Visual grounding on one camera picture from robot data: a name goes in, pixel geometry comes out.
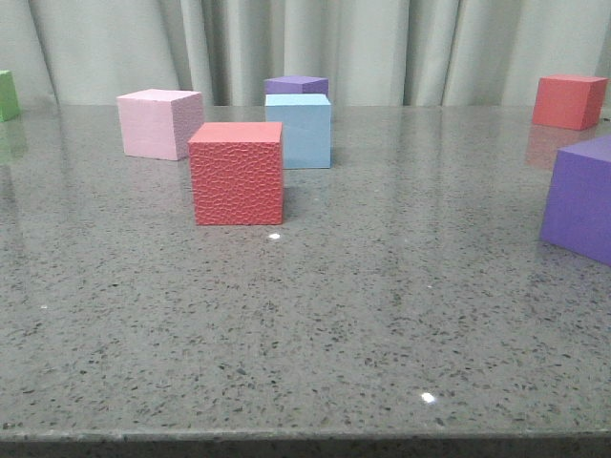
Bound light blue foam block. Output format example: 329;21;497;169
265;94;331;169

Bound purple foam block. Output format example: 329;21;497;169
540;135;610;265
264;75;329;96

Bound far purple foam block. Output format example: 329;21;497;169
264;75;329;96

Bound grey-green curtain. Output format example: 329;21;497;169
1;1;610;106

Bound textured red foam block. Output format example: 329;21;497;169
188;122;284;225

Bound green foam block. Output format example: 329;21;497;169
0;71;20;122

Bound far red foam block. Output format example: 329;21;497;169
532;74;609;131

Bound pink foam block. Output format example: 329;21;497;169
116;89;204;161

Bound near purple foam block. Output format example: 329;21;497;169
540;135;610;265

